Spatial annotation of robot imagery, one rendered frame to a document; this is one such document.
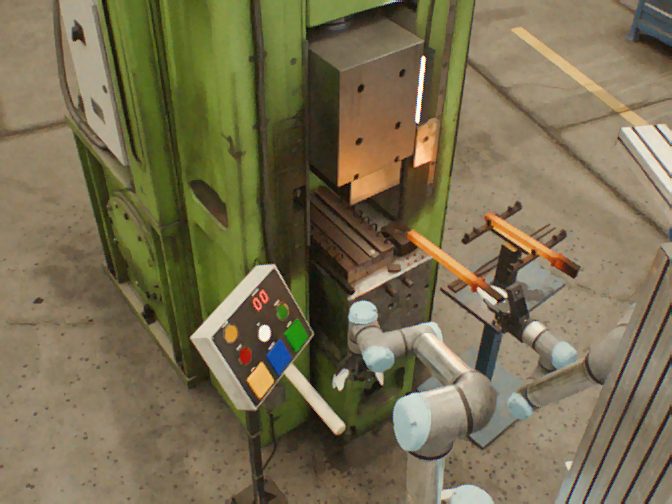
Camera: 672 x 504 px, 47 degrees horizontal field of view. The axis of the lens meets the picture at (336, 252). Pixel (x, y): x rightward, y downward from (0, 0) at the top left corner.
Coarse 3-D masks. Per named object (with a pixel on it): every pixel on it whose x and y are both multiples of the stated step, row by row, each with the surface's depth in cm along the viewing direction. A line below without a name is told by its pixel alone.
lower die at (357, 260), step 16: (320, 192) 296; (320, 208) 288; (336, 208) 288; (320, 224) 283; (336, 224) 281; (352, 224) 281; (368, 224) 283; (336, 240) 276; (352, 240) 276; (384, 240) 277; (352, 256) 271; (368, 256) 271; (384, 256) 274; (352, 272) 268; (368, 272) 274
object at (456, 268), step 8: (408, 232) 262; (416, 232) 262; (416, 240) 259; (424, 240) 259; (424, 248) 257; (432, 248) 255; (432, 256) 255; (440, 256) 252; (448, 256) 252; (448, 264) 249; (456, 264) 249; (456, 272) 247; (464, 272) 246; (464, 280) 245; (472, 280) 243; (480, 280) 242; (472, 288) 242; (480, 288) 240; (488, 288) 239; (496, 296) 236
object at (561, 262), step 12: (492, 216) 289; (504, 228) 285; (516, 228) 284; (528, 240) 280; (540, 252) 276; (552, 252) 275; (552, 264) 273; (564, 264) 271; (576, 264) 269; (576, 276) 271
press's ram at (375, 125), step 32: (320, 32) 227; (352, 32) 227; (384, 32) 227; (320, 64) 218; (352, 64) 213; (384, 64) 220; (416, 64) 228; (320, 96) 225; (352, 96) 219; (384, 96) 227; (416, 96) 236; (320, 128) 232; (352, 128) 227; (384, 128) 235; (320, 160) 240; (352, 160) 235; (384, 160) 244
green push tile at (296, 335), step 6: (294, 324) 240; (300, 324) 242; (288, 330) 238; (294, 330) 240; (300, 330) 242; (288, 336) 238; (294, 336) 240; (300, 336) 242; (306, 336) 244; (294, 342) 240; (300, 342) 242; (294, 348) 240
